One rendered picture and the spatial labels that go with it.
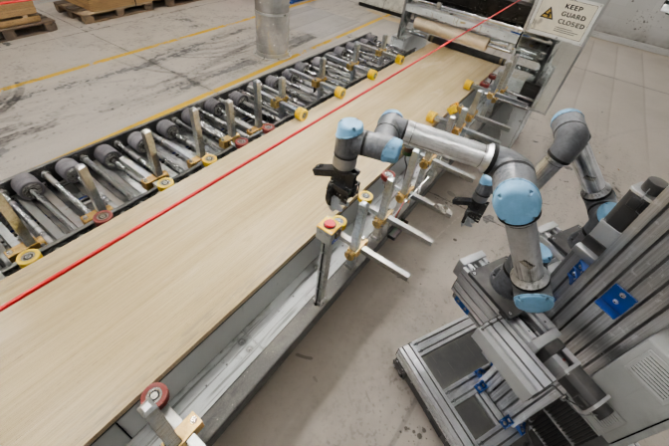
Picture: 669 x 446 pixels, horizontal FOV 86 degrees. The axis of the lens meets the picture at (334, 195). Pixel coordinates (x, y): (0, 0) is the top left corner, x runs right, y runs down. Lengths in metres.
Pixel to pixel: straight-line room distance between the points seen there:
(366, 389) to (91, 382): 1.43
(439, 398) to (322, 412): 0.63
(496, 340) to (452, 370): 0.77
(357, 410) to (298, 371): 0.39
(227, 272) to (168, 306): 0.25
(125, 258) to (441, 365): 1.69
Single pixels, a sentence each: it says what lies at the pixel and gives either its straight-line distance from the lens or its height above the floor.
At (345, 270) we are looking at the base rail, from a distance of 1.84.
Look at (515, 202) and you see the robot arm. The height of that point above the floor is 1.58.
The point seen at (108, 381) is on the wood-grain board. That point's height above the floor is 0.90.
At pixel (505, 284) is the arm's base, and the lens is 1.53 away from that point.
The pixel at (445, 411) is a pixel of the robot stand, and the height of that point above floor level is 0.23.
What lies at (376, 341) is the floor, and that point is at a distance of 2.47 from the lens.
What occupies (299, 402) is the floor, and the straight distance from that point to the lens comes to 2.28.
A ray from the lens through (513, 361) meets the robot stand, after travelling 1.55.
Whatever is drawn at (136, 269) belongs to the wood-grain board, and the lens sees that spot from 1.68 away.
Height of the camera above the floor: 2.18
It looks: 42 degrees down
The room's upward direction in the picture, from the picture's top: 8 degrees clockwise
